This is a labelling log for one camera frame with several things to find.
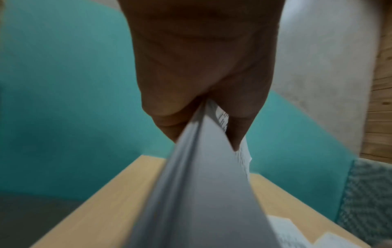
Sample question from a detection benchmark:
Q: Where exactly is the grey printed paper booklet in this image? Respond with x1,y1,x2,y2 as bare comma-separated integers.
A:
127,98,284,248

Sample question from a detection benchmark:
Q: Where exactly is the person's left hand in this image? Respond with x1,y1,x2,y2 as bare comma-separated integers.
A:
118,0,286,151

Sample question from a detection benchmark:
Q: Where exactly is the grey patterned cushion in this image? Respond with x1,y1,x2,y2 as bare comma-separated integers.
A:
336,158,392,246

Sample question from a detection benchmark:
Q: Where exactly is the white printed paper sheet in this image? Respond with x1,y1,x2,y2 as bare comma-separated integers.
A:
314,232,363,248
266,215,314,248

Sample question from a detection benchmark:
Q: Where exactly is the wooden slatted panel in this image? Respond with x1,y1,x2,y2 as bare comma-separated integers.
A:
359,0,392,161

